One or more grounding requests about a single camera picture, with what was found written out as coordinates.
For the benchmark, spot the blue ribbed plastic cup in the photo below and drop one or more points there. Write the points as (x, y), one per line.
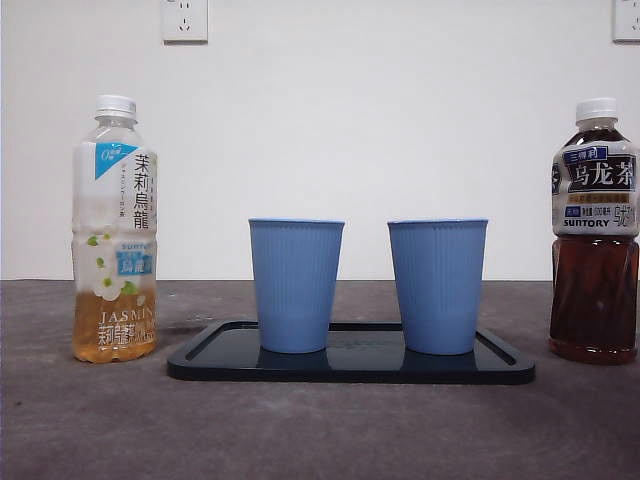
(295, 285)
(437, 285)

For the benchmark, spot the pale jasmine tea bottle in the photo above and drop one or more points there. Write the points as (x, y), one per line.
(115, 200)

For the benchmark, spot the dark rectangular serving tray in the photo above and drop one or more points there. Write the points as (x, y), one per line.
(350, 372)

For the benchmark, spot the white wall power socket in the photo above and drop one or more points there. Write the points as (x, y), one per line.
(627, 20)
(185, 20)

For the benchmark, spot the dark oolong tea bottle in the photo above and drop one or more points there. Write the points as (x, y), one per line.
(595, 280)

